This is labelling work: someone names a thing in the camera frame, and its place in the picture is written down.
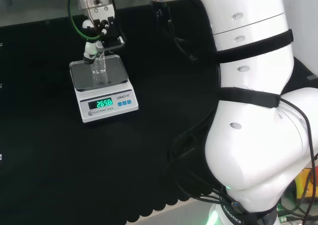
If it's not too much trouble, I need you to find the black cable bundle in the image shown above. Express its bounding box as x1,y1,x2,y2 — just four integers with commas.
167,103,239,206

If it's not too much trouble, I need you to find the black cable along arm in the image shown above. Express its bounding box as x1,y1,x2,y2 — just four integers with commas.
278,97,318,218

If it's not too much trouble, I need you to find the black cable with plug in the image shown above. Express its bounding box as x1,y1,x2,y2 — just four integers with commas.
150,0,199,63

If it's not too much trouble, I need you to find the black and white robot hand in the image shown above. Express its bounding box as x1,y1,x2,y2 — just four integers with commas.
81,5,126,65

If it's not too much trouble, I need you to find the black table cloth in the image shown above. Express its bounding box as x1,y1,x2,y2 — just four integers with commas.
0,0,318,225

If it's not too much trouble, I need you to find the green cable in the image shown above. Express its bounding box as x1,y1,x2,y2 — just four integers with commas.
68,0,103,41

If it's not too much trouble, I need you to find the clear glass beaker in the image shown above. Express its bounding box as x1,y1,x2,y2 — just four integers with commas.
90,51,108,75

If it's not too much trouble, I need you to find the yellow stop button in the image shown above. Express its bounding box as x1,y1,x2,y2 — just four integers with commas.
295,167,318,201

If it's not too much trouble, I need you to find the white electronic balance steel pan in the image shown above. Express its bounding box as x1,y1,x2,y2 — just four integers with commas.
69,55,140,124

